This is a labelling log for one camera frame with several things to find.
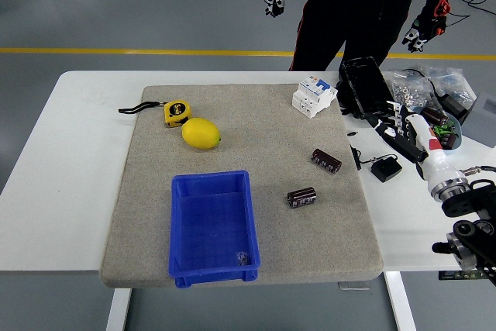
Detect black floor cable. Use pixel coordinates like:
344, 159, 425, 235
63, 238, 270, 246
449, 0, 496, 18

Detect person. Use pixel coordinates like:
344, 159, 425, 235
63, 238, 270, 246
269, 0, 464, 72

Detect white table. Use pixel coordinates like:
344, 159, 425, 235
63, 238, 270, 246
0, 70, 496, 331

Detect clear bracket under table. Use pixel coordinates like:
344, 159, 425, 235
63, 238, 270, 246
337, 280, 371, 291

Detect black power brick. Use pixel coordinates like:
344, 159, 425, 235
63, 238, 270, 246
441, 92, 472, 122

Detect light blue bowl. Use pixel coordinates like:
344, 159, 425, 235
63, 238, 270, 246
420, 108, 464, 152

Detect black adapter cord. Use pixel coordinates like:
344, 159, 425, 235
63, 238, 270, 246
350, 143, 375, 171

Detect clear bag of metal washers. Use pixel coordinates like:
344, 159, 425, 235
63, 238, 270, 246
387, 69, 437, 109

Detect grey box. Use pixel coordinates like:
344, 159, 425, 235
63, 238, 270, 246
460, 90, 496, 148

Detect white circuit breaker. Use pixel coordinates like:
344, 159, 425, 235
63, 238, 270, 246
291, 77, 339, 119

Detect yellow tape measure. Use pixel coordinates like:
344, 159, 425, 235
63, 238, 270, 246
118, 99, 193, 129

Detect clear bag of blue parts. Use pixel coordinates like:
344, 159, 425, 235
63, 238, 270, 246
416, 64, 477, 111

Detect yellow lemon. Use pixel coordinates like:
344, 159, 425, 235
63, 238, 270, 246
181, 117, 222, 150

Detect table control panel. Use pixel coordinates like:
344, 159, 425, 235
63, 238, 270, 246
438, 270, 485, 281

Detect grey-brown mat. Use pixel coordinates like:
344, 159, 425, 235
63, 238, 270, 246
99, 83, 384, 289

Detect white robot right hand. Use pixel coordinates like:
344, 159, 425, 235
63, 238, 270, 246
366, 100, 468, 193

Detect blue plastic box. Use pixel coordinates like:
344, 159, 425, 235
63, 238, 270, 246
167, 170, 261, 289

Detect small black power adapter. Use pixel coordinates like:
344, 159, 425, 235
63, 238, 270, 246
370, 155, 403, 183

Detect green connector pieces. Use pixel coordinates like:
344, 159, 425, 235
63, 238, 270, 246
432, 123, 456, 137

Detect black glossy case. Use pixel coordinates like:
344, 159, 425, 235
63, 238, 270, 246
336, 55, 400, 121

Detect person's left hand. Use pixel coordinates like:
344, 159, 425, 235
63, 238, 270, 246
401, 12, 449, 53

